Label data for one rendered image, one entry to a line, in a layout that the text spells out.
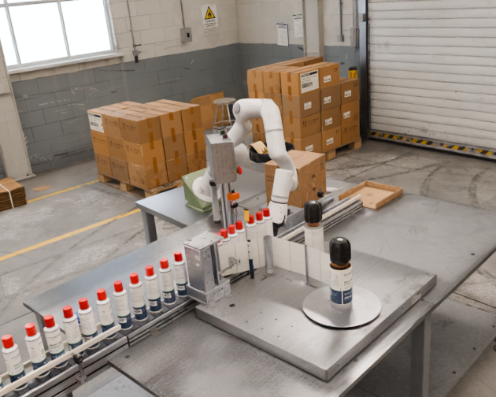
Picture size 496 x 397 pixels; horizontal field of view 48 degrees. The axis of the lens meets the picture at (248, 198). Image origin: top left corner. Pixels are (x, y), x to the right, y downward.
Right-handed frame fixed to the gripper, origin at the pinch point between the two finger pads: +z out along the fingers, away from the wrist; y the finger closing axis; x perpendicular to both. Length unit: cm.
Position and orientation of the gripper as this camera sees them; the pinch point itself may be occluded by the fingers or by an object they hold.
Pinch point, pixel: (274, 231)
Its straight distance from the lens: 280.9
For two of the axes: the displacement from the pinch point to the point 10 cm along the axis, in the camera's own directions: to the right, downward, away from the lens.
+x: 6.7, 0.2, 7.4
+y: 7.2, 1.9, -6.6
